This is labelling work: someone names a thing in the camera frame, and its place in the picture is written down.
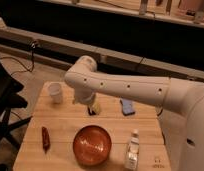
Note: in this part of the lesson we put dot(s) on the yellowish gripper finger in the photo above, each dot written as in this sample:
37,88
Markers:
95,106

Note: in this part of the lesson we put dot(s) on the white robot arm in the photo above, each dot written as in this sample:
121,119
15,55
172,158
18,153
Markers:
183,97

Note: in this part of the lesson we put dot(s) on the black rectangular case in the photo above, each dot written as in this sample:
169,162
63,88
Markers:
91,112

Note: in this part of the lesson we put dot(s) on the blue sponge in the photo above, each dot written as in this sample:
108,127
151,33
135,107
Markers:
127,107

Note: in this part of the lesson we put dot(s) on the orange round plate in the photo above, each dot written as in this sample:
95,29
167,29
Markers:
92,145

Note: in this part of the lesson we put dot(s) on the white plastic cup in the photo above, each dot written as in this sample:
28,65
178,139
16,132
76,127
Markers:
55,92

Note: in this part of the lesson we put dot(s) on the black office chair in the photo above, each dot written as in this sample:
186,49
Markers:
9,98

